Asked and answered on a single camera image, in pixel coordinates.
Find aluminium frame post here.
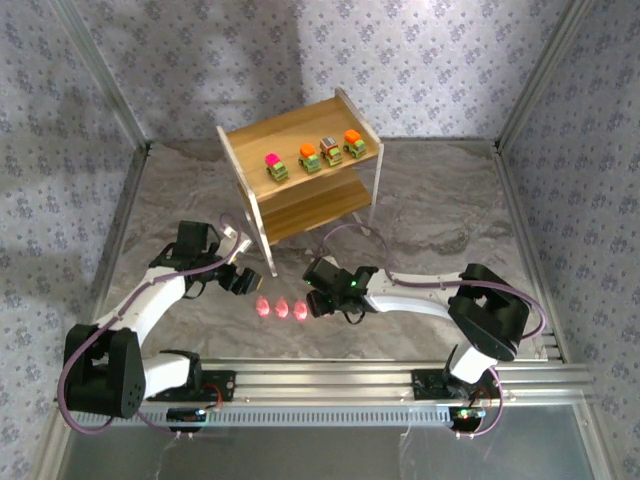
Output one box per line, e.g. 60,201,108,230
49,0,151,151
494,0,599,151

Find slotted grey cable duct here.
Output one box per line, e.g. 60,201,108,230
142,403,454,427

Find right controller board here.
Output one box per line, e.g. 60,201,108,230
448,405,487,432

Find wooden shelf with white sides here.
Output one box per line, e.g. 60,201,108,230
215,87,386,279

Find controller board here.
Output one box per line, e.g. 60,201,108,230
448,405,487,432
166,406,209,434

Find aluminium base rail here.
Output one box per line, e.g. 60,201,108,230
199,358,596,404

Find aluminium right frame post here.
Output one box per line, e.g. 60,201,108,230
494,0,599,151

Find aluminium left side rail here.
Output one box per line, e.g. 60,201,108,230
92,143,152,301

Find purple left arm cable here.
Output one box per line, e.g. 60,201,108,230
57,212,244,435

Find green toy truck orange load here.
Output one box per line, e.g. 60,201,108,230
342,128,369,161
297,143,322,175

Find green toy truck pink load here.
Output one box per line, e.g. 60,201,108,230
264,152,291,185

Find aluminium left frame post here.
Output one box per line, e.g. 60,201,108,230
49,0,151,151

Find left controller board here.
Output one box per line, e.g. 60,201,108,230
166,406,209,434

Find green toy truck grey load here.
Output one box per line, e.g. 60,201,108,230
319,135,344,168

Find grey metal panel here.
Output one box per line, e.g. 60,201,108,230
44,394,606,480

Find aluminium right side rail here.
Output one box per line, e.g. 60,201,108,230
493,143,571,362

